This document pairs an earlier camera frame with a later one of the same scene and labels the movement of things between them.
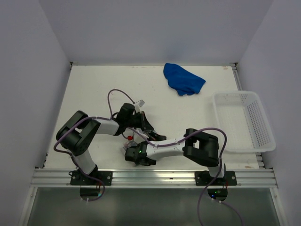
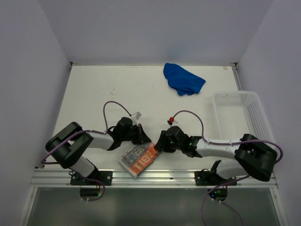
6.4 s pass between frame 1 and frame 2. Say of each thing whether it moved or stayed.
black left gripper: moved
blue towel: stayed
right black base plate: stayed
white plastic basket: stayed
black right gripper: moved
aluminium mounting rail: stayed
